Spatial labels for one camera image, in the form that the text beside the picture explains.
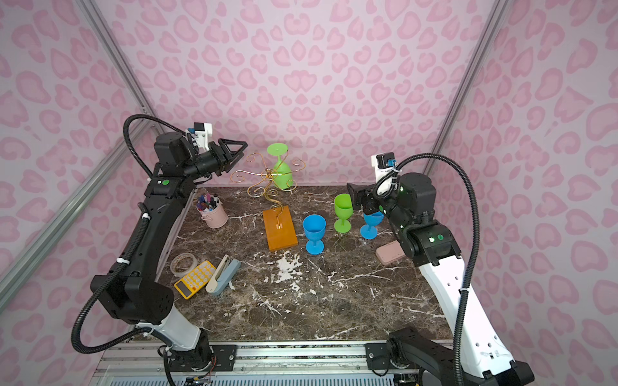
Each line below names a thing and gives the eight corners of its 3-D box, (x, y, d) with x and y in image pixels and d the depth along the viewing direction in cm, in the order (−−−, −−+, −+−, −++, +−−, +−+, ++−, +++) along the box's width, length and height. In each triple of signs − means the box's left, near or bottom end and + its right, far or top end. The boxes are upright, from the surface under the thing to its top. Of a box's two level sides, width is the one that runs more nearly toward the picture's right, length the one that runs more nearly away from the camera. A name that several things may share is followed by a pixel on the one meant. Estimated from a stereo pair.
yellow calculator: (175, 287, 90) (173, 285, 88) (209, 260, 97) (207, 258, 95) (186, 301, 87) (183, 299, 85) (220, 273, 93) (218, 270, 92)
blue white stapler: (207, 292, 89) (203, 288, 85) (227, 259, 97) (224, 254, 94) (222, 298, 87) (219, 294, 84) (241, 263, 96) (239, 258, 93)
